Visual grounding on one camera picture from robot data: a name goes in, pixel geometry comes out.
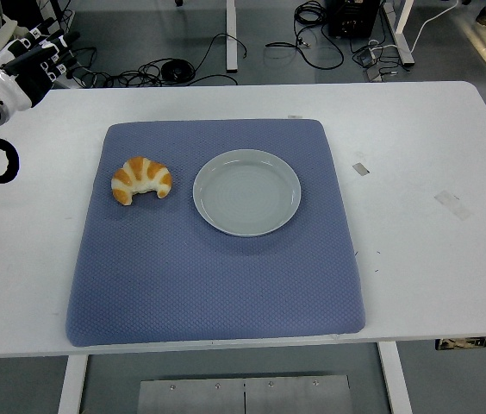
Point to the white chair armrest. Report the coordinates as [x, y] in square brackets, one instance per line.
[12, 26]

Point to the blue quilted mat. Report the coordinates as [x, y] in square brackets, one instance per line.
[204, 280]

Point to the grey floor pedal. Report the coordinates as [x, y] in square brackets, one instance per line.
[373, 75]

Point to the croissant bread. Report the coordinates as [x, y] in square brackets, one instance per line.
[139, 172]

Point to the small grey tape piece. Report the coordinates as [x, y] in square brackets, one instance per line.
[360, 169]

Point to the white background table leg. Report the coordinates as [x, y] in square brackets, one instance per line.
[401, 34]
[231, 34]

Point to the grey power adapter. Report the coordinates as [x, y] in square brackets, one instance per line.
[368, 57]

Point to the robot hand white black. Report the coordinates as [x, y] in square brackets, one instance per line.
[10, 88]

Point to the grey round plate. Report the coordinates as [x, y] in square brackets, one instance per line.
[247, 194]

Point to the camouflage patterned object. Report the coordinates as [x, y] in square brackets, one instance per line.
[475, 343]

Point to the grey metal plate with screws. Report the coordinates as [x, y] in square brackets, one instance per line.
[243, 397]

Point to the large clear tape piece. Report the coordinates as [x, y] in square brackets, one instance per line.
[453, 205]

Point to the black equipment box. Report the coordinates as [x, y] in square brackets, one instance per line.
[350, 17]

